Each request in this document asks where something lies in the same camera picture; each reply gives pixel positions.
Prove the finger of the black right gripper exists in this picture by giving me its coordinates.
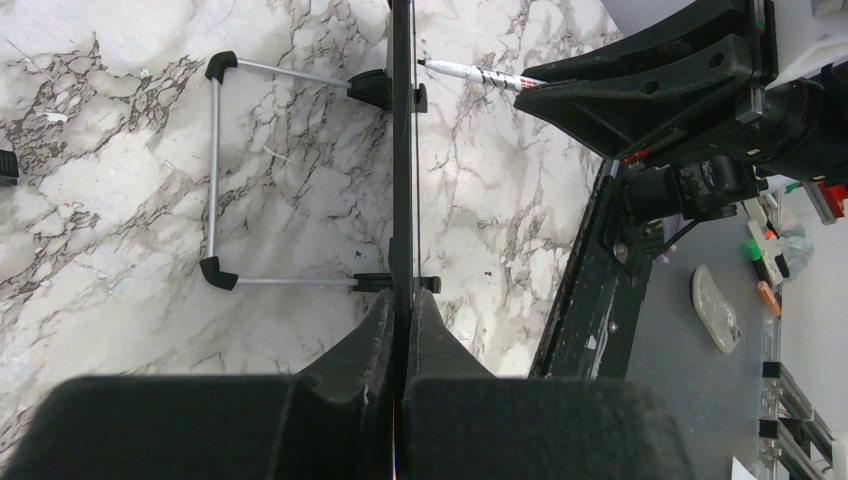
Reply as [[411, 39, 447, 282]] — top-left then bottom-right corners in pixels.
[[514, 34, 755, 159], [524, 0, 749, 82]]

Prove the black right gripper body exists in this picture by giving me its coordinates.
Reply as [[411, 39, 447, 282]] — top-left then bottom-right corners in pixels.
[[735, 1, 847, 183]]

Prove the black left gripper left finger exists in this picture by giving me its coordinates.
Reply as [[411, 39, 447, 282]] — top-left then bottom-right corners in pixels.
[[5, 292, 395, 479]]

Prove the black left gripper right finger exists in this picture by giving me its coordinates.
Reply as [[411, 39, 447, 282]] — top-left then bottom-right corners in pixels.
[[401, 290, 695, 479]]

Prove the black whiteboard marker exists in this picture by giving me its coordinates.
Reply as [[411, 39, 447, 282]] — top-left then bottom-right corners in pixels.
[[416, 59, 546, 93]]

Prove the black framed whiteboard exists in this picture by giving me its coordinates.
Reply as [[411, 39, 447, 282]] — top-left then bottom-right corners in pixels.
[[391, 0, 415, 314]]

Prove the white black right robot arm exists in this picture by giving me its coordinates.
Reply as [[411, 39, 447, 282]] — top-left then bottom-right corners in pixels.
[[515, 1, 847, 246]]

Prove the green orange tool on shelf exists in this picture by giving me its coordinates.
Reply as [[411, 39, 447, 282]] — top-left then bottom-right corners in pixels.
[[742, 199, 790, 317]]

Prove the grey oval object on floor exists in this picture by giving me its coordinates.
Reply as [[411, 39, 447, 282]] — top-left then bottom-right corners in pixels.
[[689, 264, 742, 355]]

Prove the black small-board stand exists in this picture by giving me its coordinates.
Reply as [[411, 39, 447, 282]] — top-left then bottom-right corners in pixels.
[[199, 50, 443, 294]]

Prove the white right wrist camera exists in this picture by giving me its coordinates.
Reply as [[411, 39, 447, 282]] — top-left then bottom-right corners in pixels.
[[768, 0, 847, 89]]

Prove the black aluminium front base frame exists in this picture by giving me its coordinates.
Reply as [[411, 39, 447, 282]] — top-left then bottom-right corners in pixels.
[[530, 162, 673, 379]]

